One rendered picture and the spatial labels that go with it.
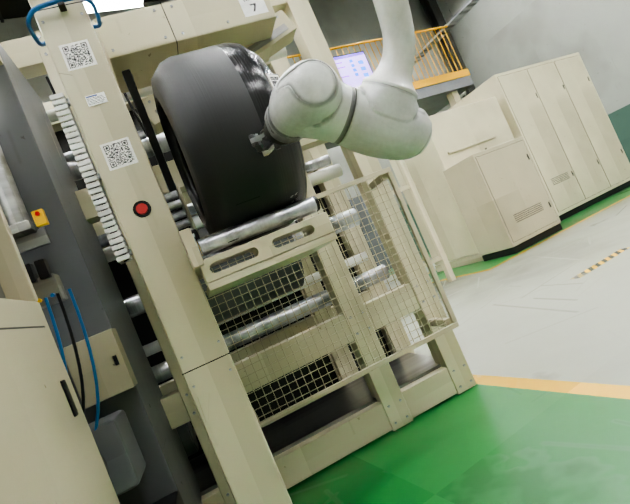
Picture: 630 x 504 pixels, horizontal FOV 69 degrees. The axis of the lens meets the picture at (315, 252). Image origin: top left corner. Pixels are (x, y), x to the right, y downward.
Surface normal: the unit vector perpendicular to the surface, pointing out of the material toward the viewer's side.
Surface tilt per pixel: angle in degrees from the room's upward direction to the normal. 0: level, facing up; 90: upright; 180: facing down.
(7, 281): 90
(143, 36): 90
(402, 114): 107
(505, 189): 90
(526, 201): 90
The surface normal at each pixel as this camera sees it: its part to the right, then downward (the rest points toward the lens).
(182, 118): -0.45, 0.09
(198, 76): 0.06, -0.50
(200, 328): 0.24, -0.14
